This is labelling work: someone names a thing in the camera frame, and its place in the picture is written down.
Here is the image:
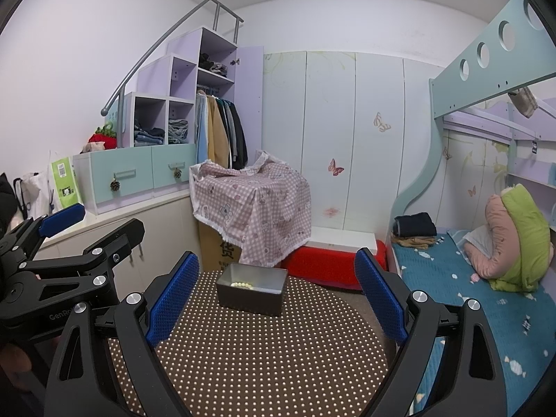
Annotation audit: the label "dark clothes pile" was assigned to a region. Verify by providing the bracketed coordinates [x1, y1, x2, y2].
[199, 52, 229, 76]

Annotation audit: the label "white pillow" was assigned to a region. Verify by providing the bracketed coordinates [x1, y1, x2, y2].
[461, 225, 496, 265]

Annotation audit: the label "grey hanging pouch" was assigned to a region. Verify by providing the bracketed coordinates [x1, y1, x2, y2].
[508, 87, 539, 119]

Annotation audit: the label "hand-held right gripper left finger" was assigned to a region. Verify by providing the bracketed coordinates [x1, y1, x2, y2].
[43, 251, 201, 417]

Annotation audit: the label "purple stair shelf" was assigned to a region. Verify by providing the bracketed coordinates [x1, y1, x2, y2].
[122, 27, 264, 170]

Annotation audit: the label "white board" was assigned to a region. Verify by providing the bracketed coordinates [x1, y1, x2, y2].
[306, 226, 378, 253]

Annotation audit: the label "red strawberry plush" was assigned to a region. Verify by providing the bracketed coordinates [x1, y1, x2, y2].
[82, 122, 118, 154]

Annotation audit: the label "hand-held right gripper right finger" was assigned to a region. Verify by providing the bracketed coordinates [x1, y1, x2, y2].
[354, 247, 515, 417]

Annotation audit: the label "blue patterned bed sheet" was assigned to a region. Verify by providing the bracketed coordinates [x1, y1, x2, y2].
[393, 226, 556, 417]

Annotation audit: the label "tan folded clothes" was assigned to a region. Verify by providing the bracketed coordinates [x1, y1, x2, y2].
[391, 235, 437, 250]

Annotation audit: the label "teal bunk bed frame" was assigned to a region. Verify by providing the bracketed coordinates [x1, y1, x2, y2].
[391, 0, 556, 244]

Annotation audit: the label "red storage box white lid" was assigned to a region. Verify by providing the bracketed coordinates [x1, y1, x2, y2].
[280, 240, 387, 294]

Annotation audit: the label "green and white bag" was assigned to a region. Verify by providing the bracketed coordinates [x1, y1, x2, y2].
[50, 156, 83, 215]

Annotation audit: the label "dark cloth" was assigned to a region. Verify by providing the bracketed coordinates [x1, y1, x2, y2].
[0, 173, 20, 231]

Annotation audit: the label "white tote bag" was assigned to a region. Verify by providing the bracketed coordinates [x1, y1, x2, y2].
[13, 171, 55, 222]

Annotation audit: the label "dark folded clothes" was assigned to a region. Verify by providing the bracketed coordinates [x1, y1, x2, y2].
[393, 213, 437, 237]

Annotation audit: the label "grey metal handrail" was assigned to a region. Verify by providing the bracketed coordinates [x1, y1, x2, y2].
[101, 0, 244, 117]

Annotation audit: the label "white cabinet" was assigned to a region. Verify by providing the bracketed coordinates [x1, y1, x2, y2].
[32, 191, 205, 279]

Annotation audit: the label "pink checkered cloth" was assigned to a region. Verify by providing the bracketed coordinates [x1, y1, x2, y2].
[189, 150, 312, 269]

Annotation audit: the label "brown polka dot tablecloth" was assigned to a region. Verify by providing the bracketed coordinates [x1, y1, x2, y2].
[106, 269, 389, 417]

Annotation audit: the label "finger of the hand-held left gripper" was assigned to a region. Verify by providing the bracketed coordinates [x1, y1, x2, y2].
[0, 203, 86, 270]
[25, 218, 145, 308]

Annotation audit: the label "pale wardrobe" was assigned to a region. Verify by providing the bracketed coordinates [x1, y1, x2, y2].
[263, 50, 435, 244]

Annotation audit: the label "dark grey metal box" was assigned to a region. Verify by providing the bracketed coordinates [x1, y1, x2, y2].
[216, 263, 289, 317]

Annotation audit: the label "pink and green quilt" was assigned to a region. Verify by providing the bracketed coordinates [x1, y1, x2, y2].
[463, 182, 553, 293]

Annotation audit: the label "cardboard box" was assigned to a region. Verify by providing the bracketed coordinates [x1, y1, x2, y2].
[199, 221, 244, 272]

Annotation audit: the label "row of hanging clothes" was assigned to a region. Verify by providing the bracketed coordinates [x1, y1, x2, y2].
[195, 89, 248, 170]

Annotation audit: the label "teal drawer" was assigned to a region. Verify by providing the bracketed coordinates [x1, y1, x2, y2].
[151, 144, 196, 189]
[93, 150, 155, 206]

